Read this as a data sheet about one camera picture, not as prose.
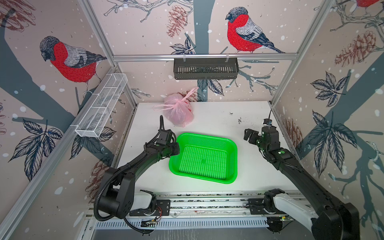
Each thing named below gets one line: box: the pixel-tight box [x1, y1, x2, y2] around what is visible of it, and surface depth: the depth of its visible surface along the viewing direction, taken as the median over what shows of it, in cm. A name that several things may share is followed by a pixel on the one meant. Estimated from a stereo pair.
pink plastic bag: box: [153, 86, 199, 128], surface depth 108 cm
